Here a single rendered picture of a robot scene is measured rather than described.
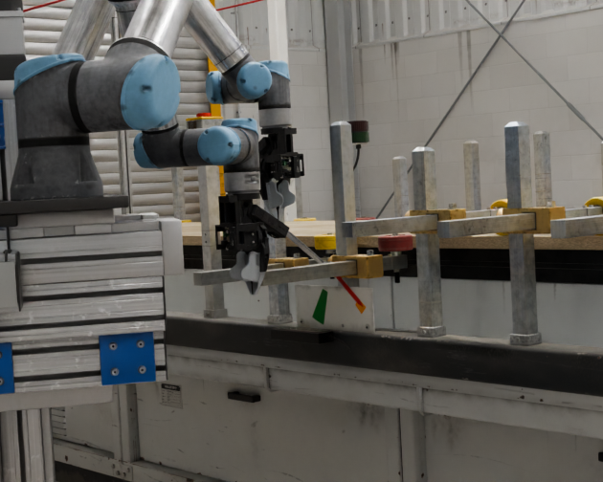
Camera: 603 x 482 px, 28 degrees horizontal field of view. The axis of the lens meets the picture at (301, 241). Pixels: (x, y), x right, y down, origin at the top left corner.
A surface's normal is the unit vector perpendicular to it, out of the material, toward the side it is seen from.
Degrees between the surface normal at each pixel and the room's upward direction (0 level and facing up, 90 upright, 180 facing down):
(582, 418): 90
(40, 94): 88
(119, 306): 90
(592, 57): 90
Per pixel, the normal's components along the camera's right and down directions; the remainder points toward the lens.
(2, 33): 0.19, 0.04
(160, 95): 0.93, 0.06
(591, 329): -0.75, 0.07
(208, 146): -0.28, 0.07
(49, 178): 0.05, -0.25
